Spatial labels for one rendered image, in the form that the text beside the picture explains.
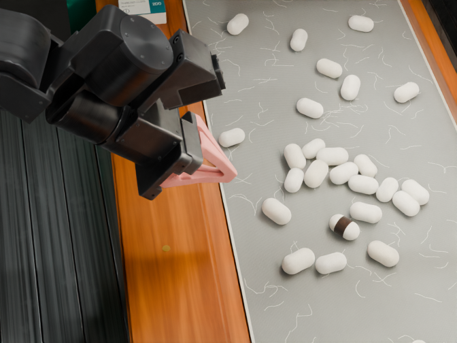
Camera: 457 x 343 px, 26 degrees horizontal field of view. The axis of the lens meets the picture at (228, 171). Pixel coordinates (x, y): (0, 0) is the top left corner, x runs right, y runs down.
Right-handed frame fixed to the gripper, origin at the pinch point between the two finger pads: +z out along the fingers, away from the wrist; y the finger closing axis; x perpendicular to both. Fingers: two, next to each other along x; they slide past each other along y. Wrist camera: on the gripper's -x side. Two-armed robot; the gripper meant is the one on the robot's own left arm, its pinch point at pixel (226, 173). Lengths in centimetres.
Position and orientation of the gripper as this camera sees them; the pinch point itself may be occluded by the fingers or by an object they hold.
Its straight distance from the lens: 99.2
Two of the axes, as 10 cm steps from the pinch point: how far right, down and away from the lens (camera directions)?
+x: -6.4, 6.0, 4.8
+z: 7.5, 3.6, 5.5
